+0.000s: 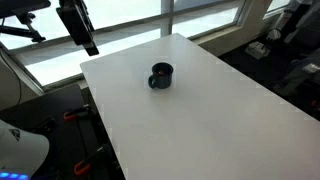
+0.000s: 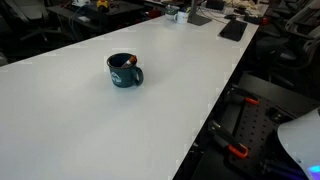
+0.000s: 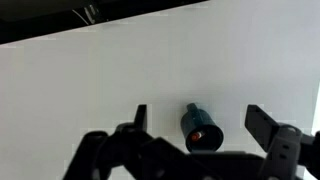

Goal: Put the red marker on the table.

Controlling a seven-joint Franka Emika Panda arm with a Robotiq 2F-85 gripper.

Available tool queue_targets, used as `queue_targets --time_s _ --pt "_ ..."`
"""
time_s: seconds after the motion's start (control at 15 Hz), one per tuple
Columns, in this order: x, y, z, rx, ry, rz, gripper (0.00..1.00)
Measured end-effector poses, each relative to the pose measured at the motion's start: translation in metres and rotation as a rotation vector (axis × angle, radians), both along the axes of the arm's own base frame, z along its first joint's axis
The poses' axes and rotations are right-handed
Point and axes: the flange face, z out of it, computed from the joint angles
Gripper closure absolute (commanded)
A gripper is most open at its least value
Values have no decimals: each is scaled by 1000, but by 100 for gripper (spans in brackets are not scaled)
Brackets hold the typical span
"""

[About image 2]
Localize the grey monitor stand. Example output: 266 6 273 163
188 0 211 26

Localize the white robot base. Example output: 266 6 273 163
277 108 320 180

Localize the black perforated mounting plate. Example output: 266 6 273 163
229 97 303 180

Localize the dark green ceramic mug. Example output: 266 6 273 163
106 53 144 88

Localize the yellow toy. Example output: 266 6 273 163
96 0 109 12

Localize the black orange clamp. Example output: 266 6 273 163
208 121 249 159
229 85 260 105

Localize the black orange clamp far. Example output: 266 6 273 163
229 85 260 105

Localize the grey office chair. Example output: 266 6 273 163
257 0 320 86

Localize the white coffee mug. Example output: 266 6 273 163
174 12 189 24

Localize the red marker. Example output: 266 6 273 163
122 55 137 68

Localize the black orange clamp near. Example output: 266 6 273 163
208 121 249 159

